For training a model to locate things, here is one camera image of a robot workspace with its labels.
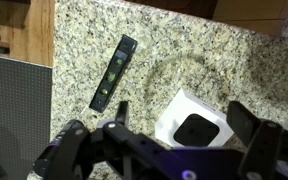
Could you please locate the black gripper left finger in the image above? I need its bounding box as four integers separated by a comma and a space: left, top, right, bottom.
41, 101, 129, 180

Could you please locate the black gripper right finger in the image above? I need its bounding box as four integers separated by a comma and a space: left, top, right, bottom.
226, 101, 283, 180

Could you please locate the black spirit level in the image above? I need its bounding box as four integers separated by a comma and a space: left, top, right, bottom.
89, 34, 138, 113

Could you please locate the grey perforated mat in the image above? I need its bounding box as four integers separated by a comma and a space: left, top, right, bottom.
0, 58, 52, 180

